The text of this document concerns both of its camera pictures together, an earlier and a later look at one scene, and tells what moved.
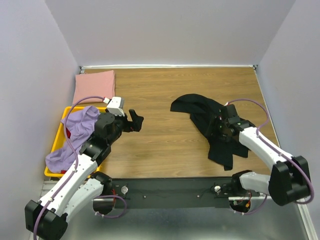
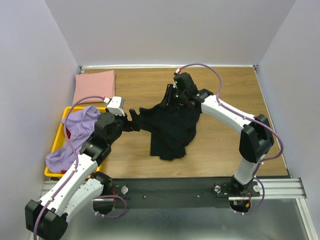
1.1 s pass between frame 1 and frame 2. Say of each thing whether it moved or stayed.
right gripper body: moved
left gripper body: stayed
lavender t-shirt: stayed
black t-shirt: moved
